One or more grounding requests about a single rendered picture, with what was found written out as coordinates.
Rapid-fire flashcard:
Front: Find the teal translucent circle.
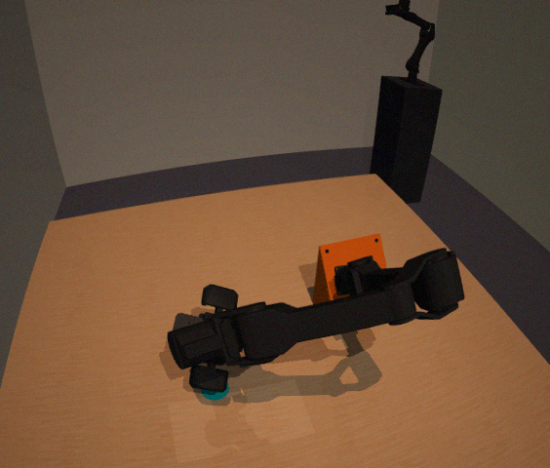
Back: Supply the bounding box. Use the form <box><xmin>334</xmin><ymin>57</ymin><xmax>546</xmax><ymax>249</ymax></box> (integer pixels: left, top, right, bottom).
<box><xmin>201</xmin><ymin>383</ymin><xmax>229</xmax><ymax>401</ymax></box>

